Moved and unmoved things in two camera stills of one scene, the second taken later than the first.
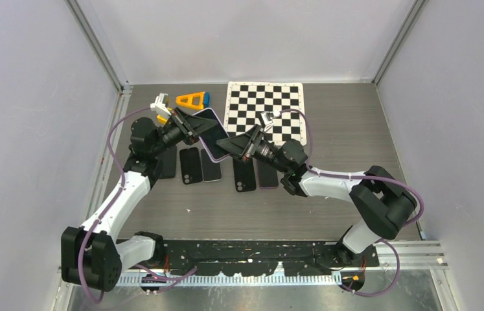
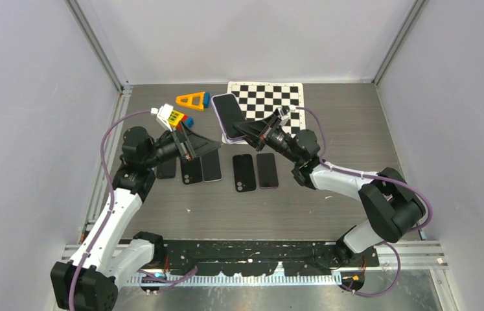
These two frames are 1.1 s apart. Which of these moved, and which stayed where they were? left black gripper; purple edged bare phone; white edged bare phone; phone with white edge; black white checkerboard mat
Moved: left black gripper; phone with white edge
Stayed: purple edged bare phone; black white checkerboard mat; white edged bare phone
